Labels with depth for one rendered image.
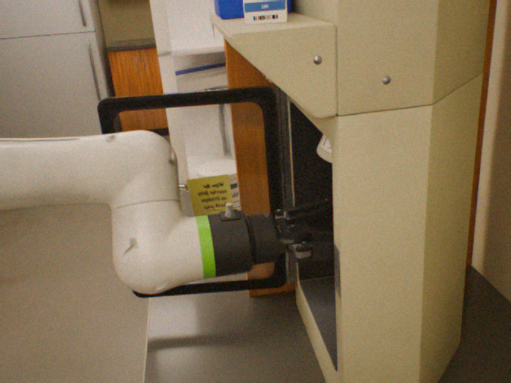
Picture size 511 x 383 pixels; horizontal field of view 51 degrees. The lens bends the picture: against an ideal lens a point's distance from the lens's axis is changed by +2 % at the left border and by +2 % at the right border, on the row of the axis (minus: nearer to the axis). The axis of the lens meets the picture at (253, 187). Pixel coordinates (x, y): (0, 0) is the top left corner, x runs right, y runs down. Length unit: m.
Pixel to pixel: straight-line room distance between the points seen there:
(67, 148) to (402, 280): 0.47
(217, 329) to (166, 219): 0.37
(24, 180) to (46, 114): 5.03
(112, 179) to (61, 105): 4.97
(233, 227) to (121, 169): 0.17
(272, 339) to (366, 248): 0.38
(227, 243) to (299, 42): 0.30
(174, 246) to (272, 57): 0.30
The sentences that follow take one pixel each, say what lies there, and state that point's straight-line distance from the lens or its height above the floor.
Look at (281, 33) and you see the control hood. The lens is 0.58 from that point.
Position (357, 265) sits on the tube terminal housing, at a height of 1.21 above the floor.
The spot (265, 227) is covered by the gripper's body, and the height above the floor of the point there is 1.23.
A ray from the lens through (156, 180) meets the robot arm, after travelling 0.74.
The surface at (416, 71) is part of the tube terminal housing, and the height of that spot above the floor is 1.45.
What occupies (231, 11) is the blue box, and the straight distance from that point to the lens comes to 0.76.
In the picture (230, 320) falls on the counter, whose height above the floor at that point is 0.94.
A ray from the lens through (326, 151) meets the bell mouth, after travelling 0.75.
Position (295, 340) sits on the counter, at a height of 0.94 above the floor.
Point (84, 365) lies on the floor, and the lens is 2.61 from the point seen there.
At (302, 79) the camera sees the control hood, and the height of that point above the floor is 1.46.
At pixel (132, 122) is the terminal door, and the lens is 0.94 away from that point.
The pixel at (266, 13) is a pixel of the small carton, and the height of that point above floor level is 1.52.
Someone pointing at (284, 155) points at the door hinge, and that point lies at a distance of 0.94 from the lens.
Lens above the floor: 1.57
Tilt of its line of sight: 22 degrees down
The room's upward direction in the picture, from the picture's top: 5 degrees counter-clockwise
